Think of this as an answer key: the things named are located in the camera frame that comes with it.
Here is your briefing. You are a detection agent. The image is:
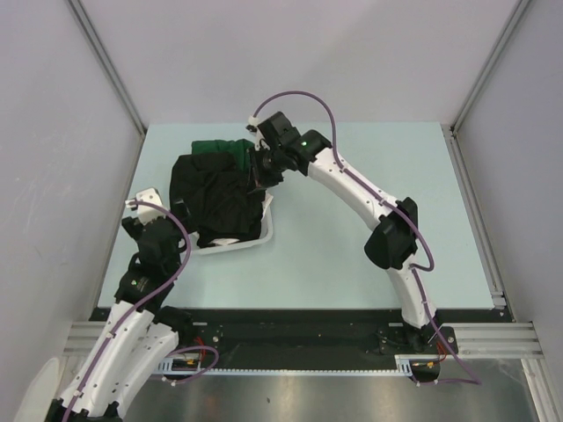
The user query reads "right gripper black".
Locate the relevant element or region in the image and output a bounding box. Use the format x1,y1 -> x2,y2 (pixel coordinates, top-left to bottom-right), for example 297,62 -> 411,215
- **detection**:
246,146 -> 286,194

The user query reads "black printed t shirt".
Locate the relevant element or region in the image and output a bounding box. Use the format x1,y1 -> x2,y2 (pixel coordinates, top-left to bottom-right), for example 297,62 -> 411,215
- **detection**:
169,153 -> 265,249

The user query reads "white plastic laundry basket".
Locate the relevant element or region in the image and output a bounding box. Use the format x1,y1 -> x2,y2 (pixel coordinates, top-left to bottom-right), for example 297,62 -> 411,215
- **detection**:
186,193 -> 276,257

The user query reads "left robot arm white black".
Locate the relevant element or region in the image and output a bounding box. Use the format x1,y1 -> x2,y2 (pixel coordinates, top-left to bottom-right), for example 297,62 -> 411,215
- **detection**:
46,197 -> 194,421

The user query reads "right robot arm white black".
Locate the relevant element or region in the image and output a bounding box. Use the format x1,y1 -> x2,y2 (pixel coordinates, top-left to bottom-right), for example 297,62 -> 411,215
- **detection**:
246,112 -> 438,353

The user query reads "green t shirt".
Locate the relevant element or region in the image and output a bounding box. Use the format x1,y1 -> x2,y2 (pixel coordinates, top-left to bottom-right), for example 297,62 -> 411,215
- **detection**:
191,139 -> 255,171

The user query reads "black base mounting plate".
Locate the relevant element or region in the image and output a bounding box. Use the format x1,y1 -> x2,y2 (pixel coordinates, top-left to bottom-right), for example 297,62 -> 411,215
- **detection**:
172,309 -> 512,382

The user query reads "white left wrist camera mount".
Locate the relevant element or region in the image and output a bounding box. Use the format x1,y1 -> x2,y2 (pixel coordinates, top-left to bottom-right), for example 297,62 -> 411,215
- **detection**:
125,187 -> 165,225

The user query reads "grey cable duct strip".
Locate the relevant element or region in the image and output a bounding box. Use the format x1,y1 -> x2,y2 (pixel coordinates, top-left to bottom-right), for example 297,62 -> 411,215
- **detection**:
151,357 -> 413,380

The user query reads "left aluminium corner post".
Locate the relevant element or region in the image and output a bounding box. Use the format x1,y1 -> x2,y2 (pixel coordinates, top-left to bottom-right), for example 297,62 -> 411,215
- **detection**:
65,0 -> 149,135

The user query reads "aluminium corner post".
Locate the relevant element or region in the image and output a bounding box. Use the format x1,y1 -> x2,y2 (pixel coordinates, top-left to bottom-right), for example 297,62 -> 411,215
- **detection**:
449,0 -> 535,135
65,0 -> 149,135

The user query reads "right aluminium corner post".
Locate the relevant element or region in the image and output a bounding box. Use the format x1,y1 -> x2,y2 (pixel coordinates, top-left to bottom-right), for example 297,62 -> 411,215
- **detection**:
449,0 -> 535,135

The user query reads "right aluminium frame rail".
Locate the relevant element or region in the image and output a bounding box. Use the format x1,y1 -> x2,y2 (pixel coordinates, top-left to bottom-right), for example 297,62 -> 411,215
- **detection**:
441,125 -> 509,309

